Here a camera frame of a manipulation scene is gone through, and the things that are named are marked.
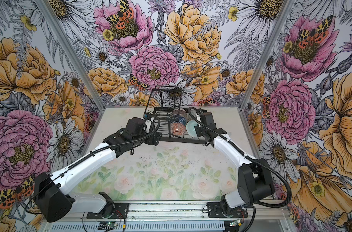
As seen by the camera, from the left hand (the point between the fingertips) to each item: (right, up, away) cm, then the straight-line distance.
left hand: (153, 136), depth 80 cm
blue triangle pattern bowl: (+14, +10, +4) cm, 17 cm away
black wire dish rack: (+2, +23, +29) cm, 37 cm away
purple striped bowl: (+14, +15, +29) cm, 36 cm away
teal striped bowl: (+21, +4, +10) cm, 24 cm away
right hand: (+28, +4, +9) cm, 29 cm away
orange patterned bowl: (+13, +3, +25) cm, 29 cm away
